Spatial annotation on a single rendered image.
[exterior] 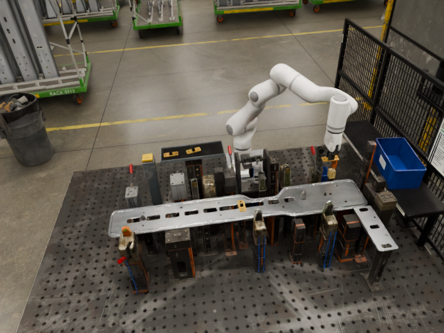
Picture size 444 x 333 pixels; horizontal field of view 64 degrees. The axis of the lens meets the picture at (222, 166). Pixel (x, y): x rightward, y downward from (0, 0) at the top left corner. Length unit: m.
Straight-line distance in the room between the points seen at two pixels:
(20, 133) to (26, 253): 1.37
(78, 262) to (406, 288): 1.79
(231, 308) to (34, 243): 2.15
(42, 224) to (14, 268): 0.48
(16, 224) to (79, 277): 1.74
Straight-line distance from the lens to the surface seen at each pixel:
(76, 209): 2.60
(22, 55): 5.84
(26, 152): 4.40
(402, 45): 4.37
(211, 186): 1.95
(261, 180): 2.00
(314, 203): 1.97
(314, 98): 1.74
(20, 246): 3.60
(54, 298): 2.18
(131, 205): 2.04
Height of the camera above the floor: 2.35
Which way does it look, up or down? 38 degrees down
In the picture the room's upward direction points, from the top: 4 degrees counter-clockwise
